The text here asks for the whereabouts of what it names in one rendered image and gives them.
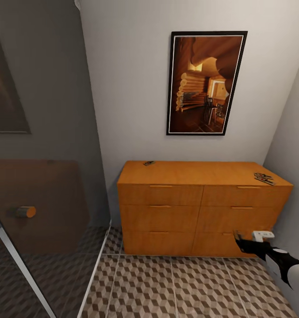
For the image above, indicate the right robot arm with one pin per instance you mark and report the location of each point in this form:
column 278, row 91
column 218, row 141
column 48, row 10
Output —
column 279, row 261

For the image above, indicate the shower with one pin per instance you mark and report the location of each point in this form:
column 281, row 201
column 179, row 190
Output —
column 31, row 281

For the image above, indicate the door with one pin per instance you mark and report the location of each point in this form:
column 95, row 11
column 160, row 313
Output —
column 17, row 298
column 53, row 197

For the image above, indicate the cabinet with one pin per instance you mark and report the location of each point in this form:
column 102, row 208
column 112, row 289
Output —
column 193, row 208

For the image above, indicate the picture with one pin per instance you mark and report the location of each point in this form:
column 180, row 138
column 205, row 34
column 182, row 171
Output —
column 204, row 68

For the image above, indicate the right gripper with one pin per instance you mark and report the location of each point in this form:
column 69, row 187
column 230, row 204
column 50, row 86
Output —
column 251, row 247

